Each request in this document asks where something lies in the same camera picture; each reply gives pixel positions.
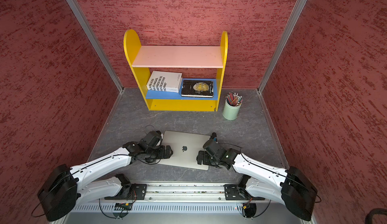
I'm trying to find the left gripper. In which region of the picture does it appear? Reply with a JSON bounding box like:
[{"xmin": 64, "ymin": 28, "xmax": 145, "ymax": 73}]
[{"xmin": 145, "ymin": 146, "xmax": 173, "ymax": 160}]

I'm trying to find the silver laptop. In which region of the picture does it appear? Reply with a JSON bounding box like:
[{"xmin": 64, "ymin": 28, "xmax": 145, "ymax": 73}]
[{"xmin": 159, "ymin": 131, "xmax": 210, "ymax": 171}]

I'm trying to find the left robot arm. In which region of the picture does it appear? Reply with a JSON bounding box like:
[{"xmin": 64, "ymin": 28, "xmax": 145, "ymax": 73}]
[{"xmin": 37, "ymin": 131, "xmax": 173, "ymax": 222}]

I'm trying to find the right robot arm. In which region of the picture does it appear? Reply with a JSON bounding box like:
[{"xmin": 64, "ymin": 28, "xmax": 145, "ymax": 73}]
[{"xmin": 197, "ymin": 138, "xmax": 317, "ymax": 221}]

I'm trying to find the black stapler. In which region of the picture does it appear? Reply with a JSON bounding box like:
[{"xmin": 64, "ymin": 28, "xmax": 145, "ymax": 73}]
[{"xmin": 211, "ymin": 132, "xmax": 217, "ymax": 142}]

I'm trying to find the green pencil cup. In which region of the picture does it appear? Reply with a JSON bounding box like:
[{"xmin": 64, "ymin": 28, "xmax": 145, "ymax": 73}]
[{"xmin": 222, "ymin": 100, "xmax": 241, "ymax": 121}]

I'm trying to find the coloured pencils bundle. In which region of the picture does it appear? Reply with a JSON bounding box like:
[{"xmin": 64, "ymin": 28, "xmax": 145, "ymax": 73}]
[{"xmin": 226, "ymin": 92, "xmax": 243, "ymax": 107}]

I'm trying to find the black book with gold emblem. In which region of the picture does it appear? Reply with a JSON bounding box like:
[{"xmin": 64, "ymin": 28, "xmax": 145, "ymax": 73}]
[{"xmin": 181, "ymin": 79, "xmax": 214, "ymax": 98}]

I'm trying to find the white book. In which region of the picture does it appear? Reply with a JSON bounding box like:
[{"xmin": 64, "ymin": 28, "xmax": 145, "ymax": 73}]
[{"xmin": 146, "ymin": 71, "xmax": 182, "ymax": 93}]

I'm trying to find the yellow shelf with pink board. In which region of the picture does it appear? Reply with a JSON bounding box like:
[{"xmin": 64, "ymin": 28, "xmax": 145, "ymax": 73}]
[{"xmin": 123, "ymin": 29, "xmax": 228, "ymax": 112}]

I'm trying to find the aluminium mounting rail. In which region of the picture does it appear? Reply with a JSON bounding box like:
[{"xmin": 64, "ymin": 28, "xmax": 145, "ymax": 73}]
[{"xmin": 61, "ymin": 182, "xmax": 309, "ymax": 203}]

